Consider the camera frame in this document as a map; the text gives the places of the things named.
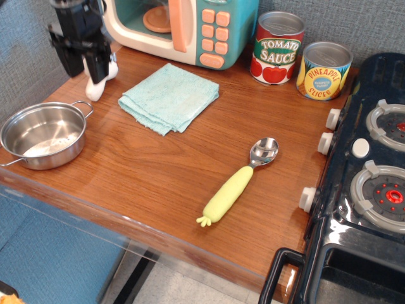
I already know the pineapple slices can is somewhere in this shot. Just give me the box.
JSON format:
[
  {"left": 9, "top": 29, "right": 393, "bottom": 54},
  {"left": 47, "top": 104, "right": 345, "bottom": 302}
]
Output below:
[{"left": 296, "top": 41, "right": 353, "bottom": 101}]

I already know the teal toy microwave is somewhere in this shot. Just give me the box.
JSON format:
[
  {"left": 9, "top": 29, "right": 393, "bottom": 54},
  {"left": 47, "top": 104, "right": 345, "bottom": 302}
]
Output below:
[{"left": 103, "top": 1, "right": 259, "bottom": 70}]

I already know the spoon with yellow-green handle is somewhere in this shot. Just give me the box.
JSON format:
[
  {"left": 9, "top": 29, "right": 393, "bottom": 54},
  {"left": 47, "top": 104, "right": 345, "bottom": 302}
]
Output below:
[{"left": 196, "top": 137, "right": 279, "bottom": 227}]

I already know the orange object at corner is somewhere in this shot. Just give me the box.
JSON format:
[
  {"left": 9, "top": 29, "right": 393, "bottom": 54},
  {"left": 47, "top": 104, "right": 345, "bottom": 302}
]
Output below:
[{"left": 1, "top": 281, "right": 25, "bottom": 304}]

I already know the white plush mushroom brown cap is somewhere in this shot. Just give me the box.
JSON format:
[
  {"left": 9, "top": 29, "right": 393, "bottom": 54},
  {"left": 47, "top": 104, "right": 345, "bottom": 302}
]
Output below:
[{"left": 83, "top": 53, "right": 119, "bottom": 101}]

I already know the tomato sauce can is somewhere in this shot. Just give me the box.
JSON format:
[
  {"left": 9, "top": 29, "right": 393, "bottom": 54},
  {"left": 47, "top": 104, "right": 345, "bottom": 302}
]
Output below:
[{"left": 250, "top": 11, "right": 306, "bottom": 85}]

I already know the stainless steel pot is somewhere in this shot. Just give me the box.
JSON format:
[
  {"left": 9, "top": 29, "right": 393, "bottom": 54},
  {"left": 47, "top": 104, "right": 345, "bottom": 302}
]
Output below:
[{"left": 1, "top": 101, "right": 94, "bottom": 170}]

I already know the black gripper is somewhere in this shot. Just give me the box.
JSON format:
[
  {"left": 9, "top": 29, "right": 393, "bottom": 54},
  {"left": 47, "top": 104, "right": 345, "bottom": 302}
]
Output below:
[{"left": 48, "top": 4, "right": 110, "bottom": 84}]

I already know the black toy stove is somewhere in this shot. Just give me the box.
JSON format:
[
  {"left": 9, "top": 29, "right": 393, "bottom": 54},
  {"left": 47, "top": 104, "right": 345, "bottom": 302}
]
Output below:
[{"left": 259, "top": 53, "right": 404, "bottom": 303}]

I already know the light blue folded napkin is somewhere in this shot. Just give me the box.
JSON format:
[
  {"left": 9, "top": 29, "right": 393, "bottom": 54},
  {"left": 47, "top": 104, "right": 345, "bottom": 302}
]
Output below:
[{"left": 118, "top": 63, "right": 220, "bottom": 136}]

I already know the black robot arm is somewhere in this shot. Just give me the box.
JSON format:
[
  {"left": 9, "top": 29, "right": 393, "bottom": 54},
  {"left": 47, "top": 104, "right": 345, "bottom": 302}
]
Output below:
[{"left": 48, "top": 0, "right": 111, "bottom": 84}]

